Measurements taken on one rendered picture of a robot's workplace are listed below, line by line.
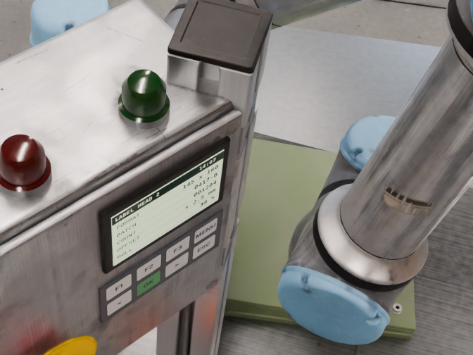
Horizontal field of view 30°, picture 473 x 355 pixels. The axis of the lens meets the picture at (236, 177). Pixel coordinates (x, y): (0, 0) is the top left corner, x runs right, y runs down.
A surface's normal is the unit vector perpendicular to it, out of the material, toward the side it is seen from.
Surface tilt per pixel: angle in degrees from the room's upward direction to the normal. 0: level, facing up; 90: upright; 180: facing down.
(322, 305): 93
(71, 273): 90
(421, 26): 0
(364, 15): 0
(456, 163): 89
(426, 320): 0
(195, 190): 90
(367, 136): 12
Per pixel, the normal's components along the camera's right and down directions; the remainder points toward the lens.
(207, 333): -0.26, 0.76
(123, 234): 0.64, 0.64
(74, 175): 0.09, -0.60
